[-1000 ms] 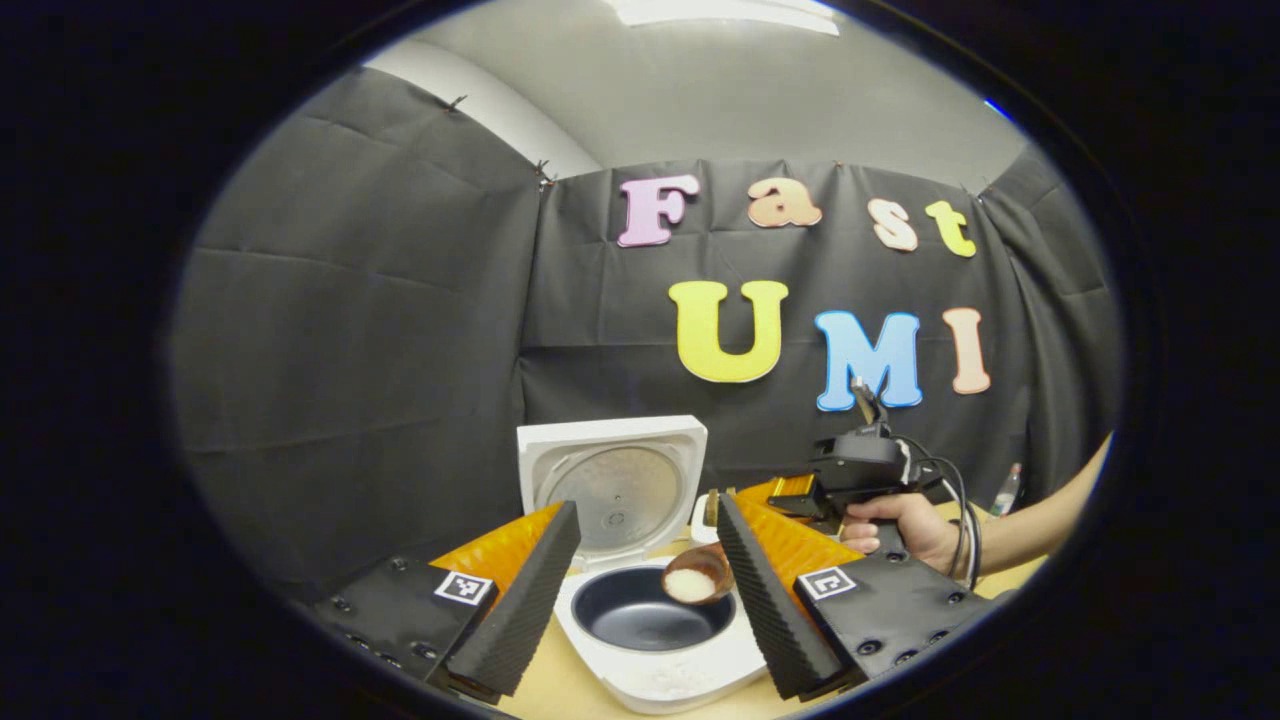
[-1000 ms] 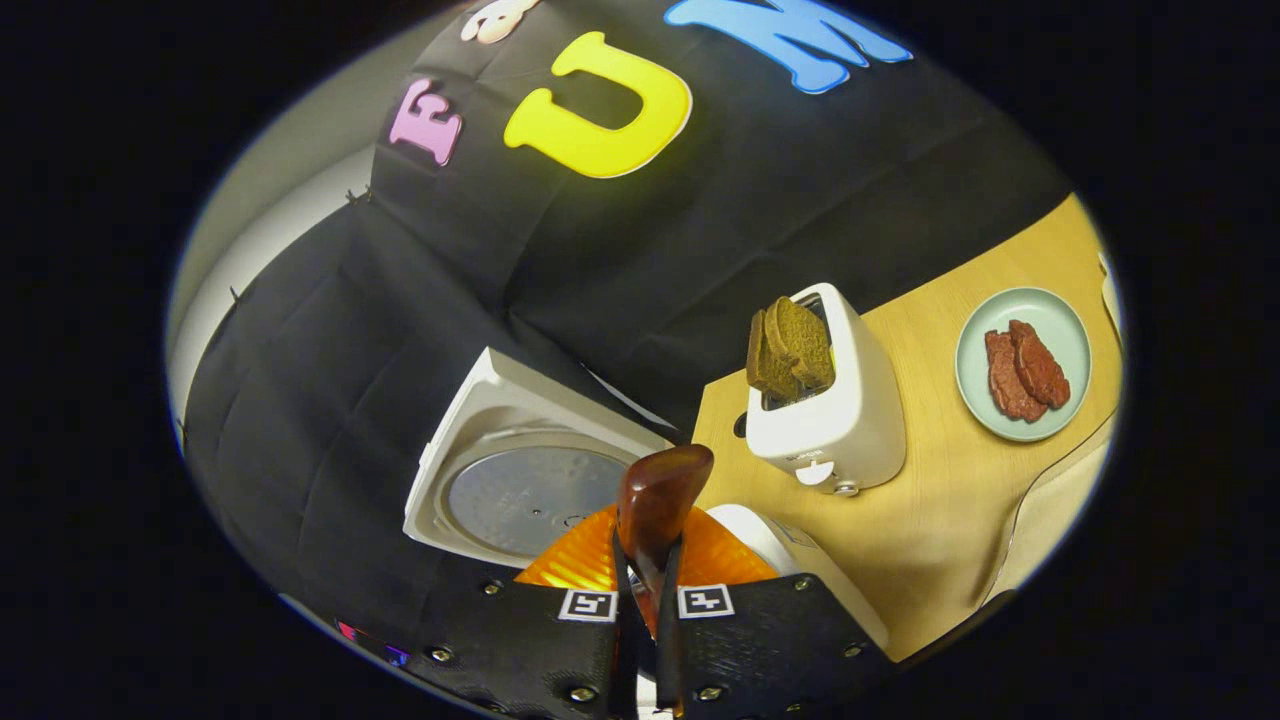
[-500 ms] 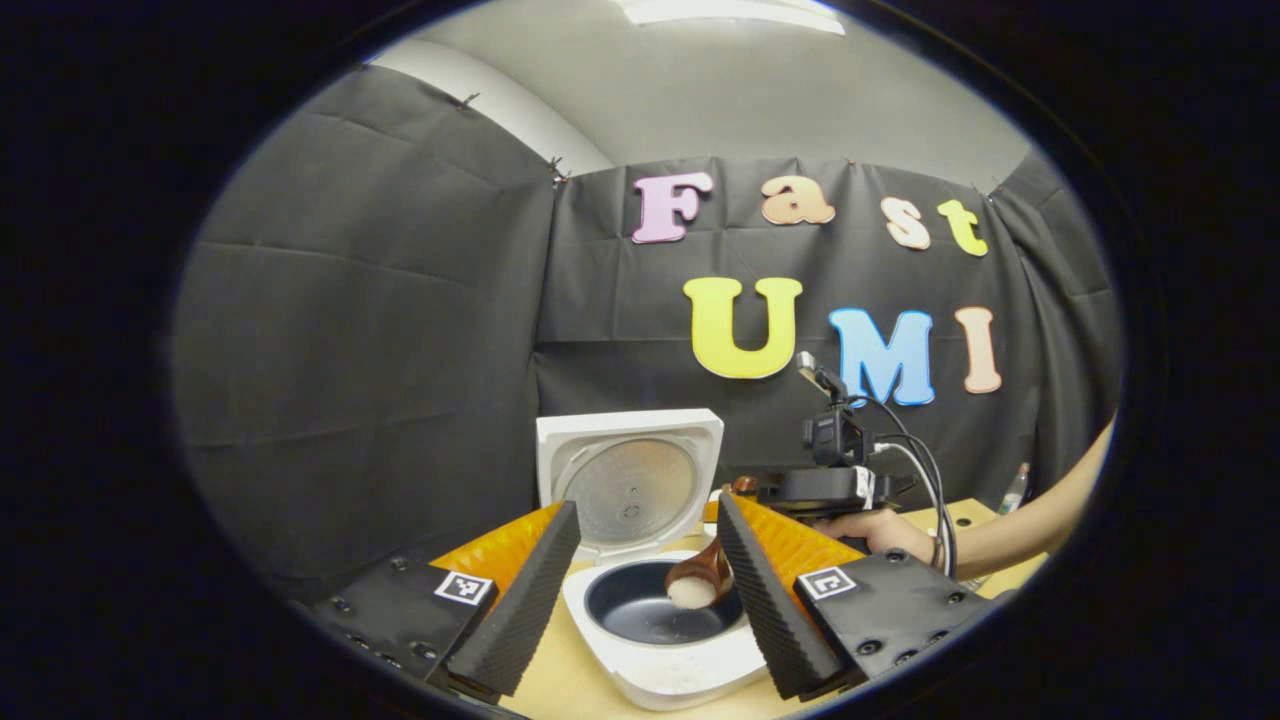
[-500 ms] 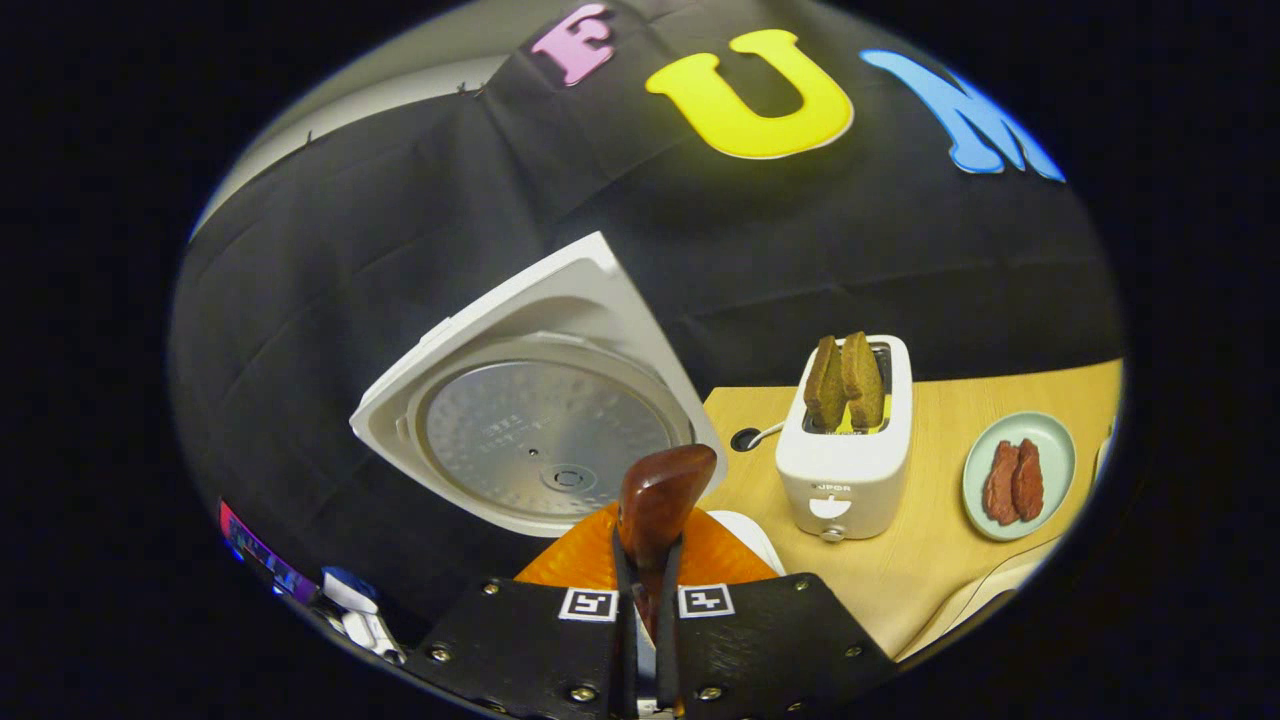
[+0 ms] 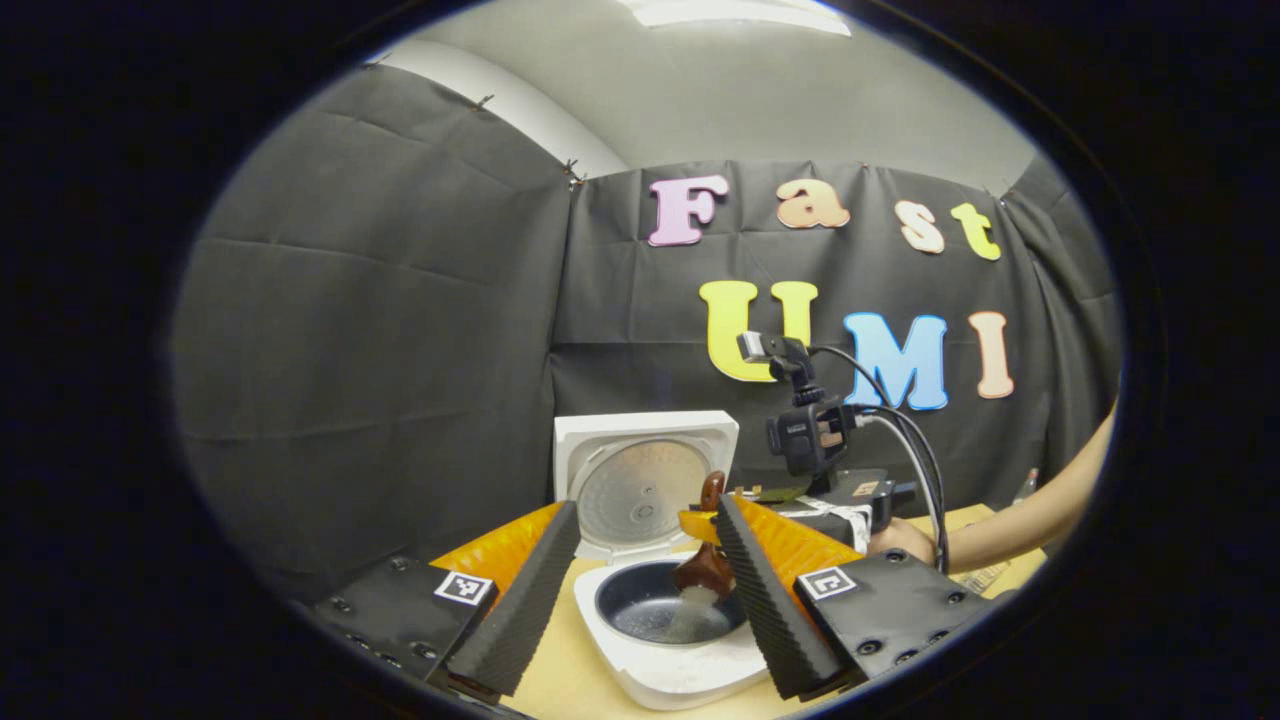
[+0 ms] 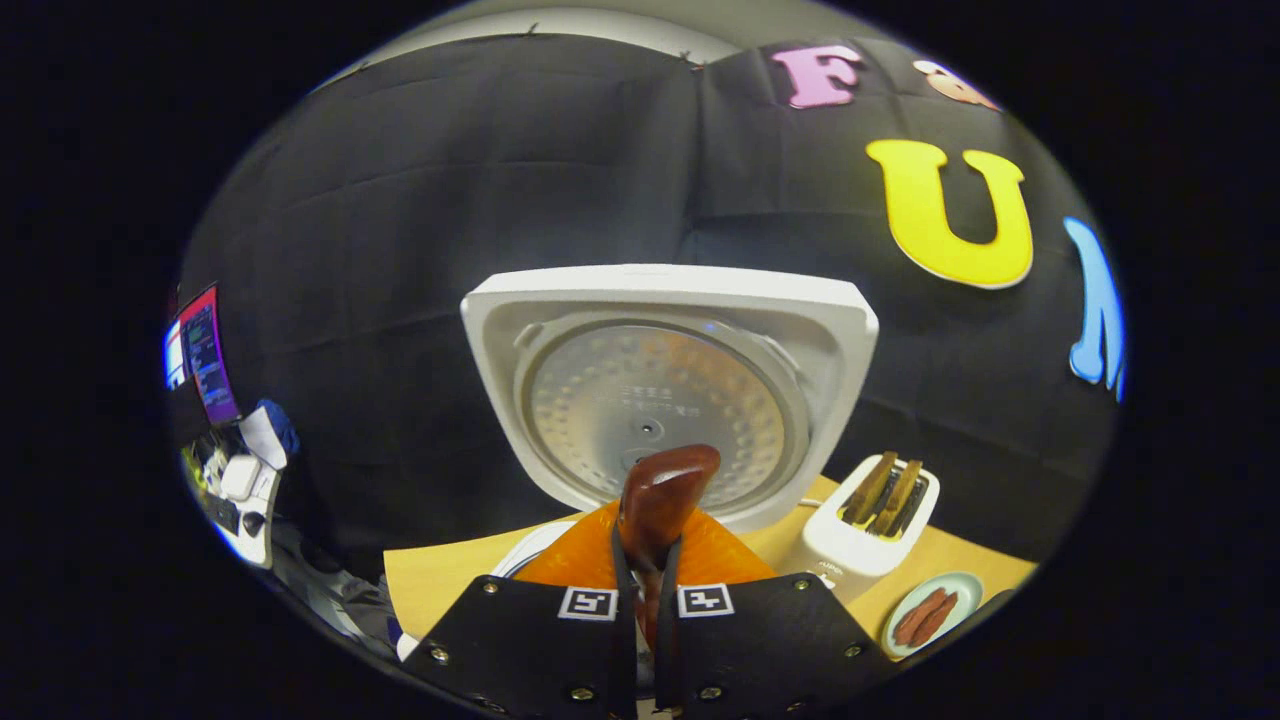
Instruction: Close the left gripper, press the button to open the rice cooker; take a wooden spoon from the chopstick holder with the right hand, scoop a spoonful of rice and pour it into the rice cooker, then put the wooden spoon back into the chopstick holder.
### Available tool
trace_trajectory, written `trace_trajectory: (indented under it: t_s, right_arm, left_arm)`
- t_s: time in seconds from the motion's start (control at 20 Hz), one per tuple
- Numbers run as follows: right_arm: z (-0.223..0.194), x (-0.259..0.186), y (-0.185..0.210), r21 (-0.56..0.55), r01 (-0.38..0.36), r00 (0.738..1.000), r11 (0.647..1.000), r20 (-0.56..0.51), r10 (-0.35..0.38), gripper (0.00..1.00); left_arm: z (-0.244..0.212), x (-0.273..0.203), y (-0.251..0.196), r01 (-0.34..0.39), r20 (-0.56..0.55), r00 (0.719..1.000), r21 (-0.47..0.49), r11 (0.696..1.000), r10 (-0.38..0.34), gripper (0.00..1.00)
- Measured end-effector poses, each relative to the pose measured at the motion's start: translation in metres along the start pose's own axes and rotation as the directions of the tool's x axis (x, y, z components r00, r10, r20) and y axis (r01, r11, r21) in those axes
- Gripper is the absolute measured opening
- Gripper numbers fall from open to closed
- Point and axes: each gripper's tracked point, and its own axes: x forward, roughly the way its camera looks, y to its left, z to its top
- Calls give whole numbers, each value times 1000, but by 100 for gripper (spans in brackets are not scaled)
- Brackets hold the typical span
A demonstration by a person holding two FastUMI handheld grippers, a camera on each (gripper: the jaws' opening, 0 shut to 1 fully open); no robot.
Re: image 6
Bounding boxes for brown wooden spoon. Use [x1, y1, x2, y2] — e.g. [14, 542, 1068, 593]
[617, 444, 723, 651]

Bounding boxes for computer monitor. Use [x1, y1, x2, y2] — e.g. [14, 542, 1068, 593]
[165, 285, 242, 426]

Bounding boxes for toasted bread slice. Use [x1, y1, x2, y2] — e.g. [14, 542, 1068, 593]
[875, 459, 923, 536]
[842, 450, 899, 526]

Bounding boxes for white rice cooker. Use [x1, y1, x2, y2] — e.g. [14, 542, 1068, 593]
[460, 263, 881, 583]

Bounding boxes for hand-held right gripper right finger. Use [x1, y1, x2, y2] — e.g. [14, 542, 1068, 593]
[655, 505, 901, 718]

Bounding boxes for pale green plate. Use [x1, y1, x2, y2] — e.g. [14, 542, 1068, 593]
[881, 571, 985, 660]

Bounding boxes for brown meat slice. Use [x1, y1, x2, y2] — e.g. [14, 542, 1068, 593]
[908, 592, 959, 649]
[893, 588, 946, 646]

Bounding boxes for white toaster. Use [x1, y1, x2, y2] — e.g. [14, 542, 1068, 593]
[797, 452, 942, 604]

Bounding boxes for white device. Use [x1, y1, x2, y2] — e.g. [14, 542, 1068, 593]
[220, 455, 263, 501]

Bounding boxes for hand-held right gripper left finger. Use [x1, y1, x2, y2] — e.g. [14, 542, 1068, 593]
[400, 500, 641, 720]

